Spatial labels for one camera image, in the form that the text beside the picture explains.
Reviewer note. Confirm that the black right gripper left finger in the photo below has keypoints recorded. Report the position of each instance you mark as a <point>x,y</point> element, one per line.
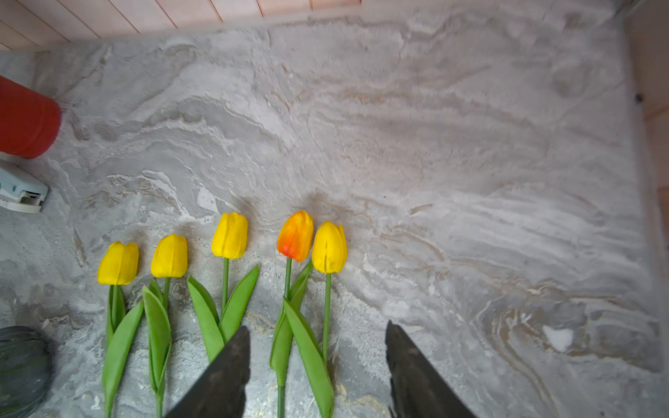
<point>220,390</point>

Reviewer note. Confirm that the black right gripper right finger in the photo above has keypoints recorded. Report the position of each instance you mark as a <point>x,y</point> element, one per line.
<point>417,390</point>

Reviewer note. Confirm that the dark ribbed glass vase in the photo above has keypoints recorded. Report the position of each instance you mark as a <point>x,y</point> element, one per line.
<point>26,370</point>

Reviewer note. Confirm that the light blue white stapler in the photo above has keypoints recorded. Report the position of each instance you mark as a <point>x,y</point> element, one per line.
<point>20,191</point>

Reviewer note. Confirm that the red metal pencil bucket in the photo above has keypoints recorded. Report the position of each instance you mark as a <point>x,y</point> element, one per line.
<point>30,122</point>

